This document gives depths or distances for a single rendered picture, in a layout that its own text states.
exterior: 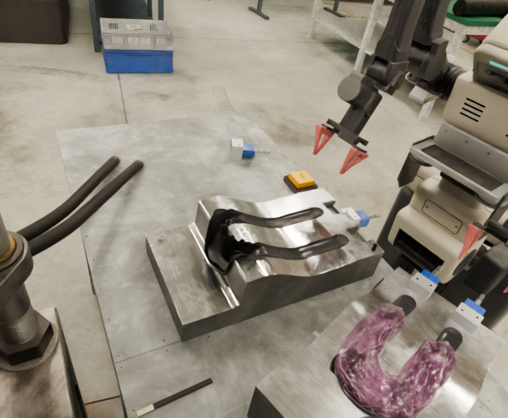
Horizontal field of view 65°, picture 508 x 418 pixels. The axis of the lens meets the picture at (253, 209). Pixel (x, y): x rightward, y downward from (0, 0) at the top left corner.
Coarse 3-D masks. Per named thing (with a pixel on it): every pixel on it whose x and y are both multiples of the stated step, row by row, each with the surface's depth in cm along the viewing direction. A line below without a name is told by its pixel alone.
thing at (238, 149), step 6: (234, 144) 130; (240, 144) 131; (246, 144) 134; (252, 144) 134; (234, 150) 130; (240, 150) 130; (246, 150) 131; (252, 150) 131; (258, 150) 134; (264, 150) 134; (234, 156) 132; (240, 156) 132; (246, 156) 133; (252, 156) 133
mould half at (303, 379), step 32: (384, 288) 91; (352, 320) 78; (416, 320) 85; (448, 320) 86; (320, 352) 74; (384, 352) 74; (480, 352) 81; (288, 384) 65; (320, 384) 65; (448, 384) 70; (480, 384) 72; (256, 416) 68; (288, 416) 61; (320, 416) 61; (352, 416) 62; (448, 416) 67
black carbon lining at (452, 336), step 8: (400, 296) 90; (408, 296) 90; (400, 304) 88; (408, 304) 89; (408, 312) 87; (448, 328) 85; (440, 336) 83; (448, 336) 84; (456, 336) 84; (456, 344) 82; (336, 376) 66; (344, 392) 65; (352, 400) 68; (360, 408) 63; (376, 416) 62
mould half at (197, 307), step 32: (320, 192) 110; (192, 224) 97; (320, 224) 100; (352, 224) 101; (160, 256) 88; (192, 256) 90; (320, 256) 92; (352, 256) 92; (192, 288) 83; (224, 288) 84; (256, 288) 80; (288, 288) 85; (320, 288) 92; (192, 320) 77; (224, 320) 82
